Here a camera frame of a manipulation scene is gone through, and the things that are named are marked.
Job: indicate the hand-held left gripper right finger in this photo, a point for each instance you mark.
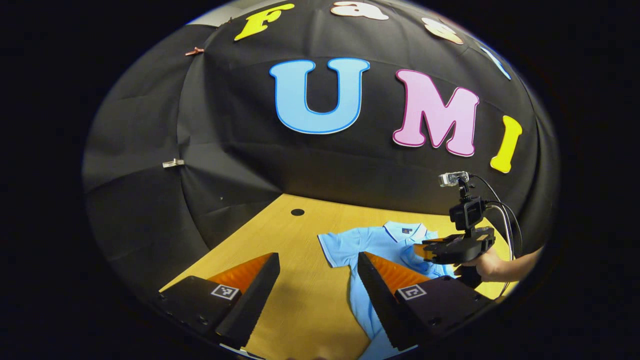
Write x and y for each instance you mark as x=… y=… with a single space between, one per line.
x=380 y=300

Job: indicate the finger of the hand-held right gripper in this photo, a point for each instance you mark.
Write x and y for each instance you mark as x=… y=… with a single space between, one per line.
x=421 y=250

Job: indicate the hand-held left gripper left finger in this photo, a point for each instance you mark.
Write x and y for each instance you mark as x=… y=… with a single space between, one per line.
x=252 y=300

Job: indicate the light blue T-shirt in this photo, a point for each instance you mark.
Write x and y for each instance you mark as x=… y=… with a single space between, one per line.
x=370 y=245

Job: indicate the white backdrop clip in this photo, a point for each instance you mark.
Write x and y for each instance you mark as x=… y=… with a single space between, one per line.
x=173 y=163

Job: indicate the black backdrop cloth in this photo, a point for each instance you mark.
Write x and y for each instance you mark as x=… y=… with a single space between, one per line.
x=240 y=125

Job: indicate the orange backdrop clip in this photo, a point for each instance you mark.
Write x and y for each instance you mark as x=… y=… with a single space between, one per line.
x=194 y=51

